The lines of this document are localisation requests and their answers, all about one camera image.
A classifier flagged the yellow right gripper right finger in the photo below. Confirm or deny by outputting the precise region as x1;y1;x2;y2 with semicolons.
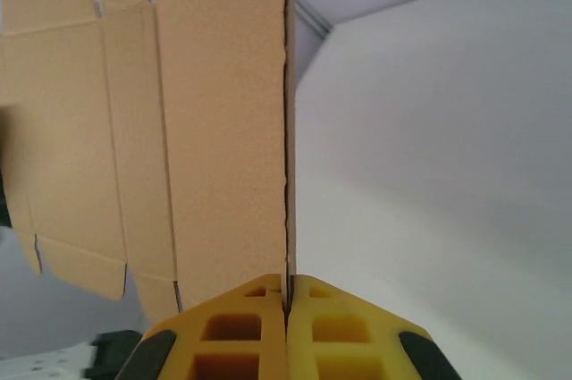
287;274;458;380

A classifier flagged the aluminium frame post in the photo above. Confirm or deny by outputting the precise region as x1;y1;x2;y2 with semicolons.
292;0;334;39

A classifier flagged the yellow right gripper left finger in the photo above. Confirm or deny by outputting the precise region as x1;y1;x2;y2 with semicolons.
116;272;288;380

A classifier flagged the brown cardboard paper box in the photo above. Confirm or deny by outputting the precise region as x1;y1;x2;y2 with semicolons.
0;0;299;325

